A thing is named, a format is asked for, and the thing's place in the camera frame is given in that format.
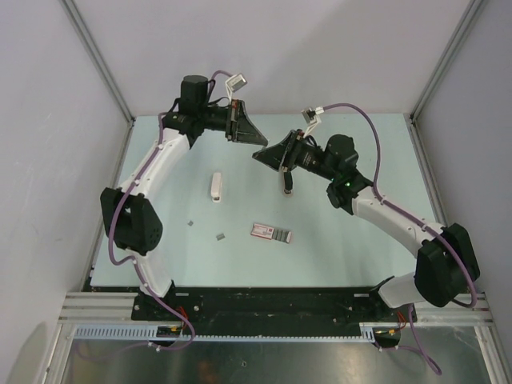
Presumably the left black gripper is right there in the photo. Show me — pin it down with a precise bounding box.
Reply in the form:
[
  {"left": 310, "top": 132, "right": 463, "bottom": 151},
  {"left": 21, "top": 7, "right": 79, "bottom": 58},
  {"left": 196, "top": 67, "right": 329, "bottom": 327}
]
[{"left": 199, "top": 100, "right": 267, "bottom": 146}]

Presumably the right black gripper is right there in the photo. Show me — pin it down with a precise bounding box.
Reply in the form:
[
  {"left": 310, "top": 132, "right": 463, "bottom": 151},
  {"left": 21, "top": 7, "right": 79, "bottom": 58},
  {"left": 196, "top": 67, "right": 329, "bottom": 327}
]
[{"left": 253, "top": 130, "right": 338, "bottom": 182}]

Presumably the red white staple box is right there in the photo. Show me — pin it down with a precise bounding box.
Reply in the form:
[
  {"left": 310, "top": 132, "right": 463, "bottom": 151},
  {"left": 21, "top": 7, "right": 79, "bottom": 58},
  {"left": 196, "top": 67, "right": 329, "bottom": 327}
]
[{"left": 250, "top": 223, "right": 292, "bottom": 243}]

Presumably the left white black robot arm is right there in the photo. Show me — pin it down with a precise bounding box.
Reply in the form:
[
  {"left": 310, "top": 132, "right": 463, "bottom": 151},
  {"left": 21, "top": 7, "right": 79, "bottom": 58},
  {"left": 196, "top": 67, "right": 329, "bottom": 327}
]
[{"left": 100, "top": 73, "right": 268, "bottom": 320}]

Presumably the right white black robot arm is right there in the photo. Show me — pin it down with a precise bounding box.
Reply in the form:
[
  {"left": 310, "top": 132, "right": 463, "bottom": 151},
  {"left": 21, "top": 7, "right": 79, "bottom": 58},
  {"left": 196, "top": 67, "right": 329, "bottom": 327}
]
[{"left": 252, "top": 130, "right": 480, "bottom": 321}]

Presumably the grey slotted cable duct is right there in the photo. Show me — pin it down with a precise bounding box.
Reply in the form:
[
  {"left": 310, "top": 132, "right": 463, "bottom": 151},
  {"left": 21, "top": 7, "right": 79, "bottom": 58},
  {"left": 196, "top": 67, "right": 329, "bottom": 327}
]
[{"left": 71, "top": 322, "right": 379, "bottom": 343}]

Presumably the aluminium frame rail front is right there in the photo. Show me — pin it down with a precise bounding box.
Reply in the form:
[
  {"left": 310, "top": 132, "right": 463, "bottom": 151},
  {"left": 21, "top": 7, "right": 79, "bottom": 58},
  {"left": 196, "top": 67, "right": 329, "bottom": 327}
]
[{"left": 58, "top": 292, "right": 494, "bottom": 326}]

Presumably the right aluminium corner post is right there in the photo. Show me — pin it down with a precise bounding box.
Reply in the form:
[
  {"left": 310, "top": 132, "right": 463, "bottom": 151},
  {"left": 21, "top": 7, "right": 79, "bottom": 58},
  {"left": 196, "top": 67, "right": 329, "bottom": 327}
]
[{"left": 410, "top": 0, "right": 488, "bottom": 122}]

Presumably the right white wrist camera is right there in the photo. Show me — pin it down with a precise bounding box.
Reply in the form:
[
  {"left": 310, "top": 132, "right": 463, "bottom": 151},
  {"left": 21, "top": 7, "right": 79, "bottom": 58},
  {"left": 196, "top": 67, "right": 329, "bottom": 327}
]
[{"left": 302, "top": 106, "right": 324, "bottom": 138}]

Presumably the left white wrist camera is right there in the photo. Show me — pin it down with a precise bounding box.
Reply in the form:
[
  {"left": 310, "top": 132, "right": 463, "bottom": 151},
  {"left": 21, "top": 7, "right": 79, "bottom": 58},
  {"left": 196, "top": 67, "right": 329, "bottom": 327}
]
[{"left": 225, "top": 73, "right": 247, "bottom": 102}]

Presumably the left aluminium corner post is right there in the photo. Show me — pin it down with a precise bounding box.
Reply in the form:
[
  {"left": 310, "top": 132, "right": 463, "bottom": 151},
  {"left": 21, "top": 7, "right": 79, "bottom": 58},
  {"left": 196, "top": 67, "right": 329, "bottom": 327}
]
[{"left": 59, "top": 0, "right": 134, "bottom": 122}]

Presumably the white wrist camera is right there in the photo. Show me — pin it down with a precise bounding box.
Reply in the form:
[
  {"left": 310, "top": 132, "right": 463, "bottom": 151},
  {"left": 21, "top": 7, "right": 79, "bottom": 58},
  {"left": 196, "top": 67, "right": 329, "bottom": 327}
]
[
  {"left": 225, "top": 73, "right": 247, "bottom": 102},
  {"left": 302, "top": 106, "right": 324, "bottom": 138}
]

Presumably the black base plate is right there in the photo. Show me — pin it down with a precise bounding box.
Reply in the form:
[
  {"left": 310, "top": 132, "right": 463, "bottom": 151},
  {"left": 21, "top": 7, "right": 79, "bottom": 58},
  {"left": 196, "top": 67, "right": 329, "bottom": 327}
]
[{"left": 131, "top": 286, "right": 408, "bottom": 338}]

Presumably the white stapler top cover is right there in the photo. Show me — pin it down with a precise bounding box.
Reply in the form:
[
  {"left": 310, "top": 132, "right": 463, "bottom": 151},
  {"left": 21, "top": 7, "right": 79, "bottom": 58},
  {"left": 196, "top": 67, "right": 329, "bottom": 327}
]
[{"left": 210, "top": 172, "right": 222, "bottom": 203}]

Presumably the aluminium corner post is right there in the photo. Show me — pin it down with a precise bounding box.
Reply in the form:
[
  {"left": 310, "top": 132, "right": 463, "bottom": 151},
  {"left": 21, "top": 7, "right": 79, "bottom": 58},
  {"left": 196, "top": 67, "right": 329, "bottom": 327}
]
[
  {"left": 59, "top": 0, "right": 134, "bottom": 122},
  {"left": 410, "top": 0, "right": 488, "bottom": 122}
]

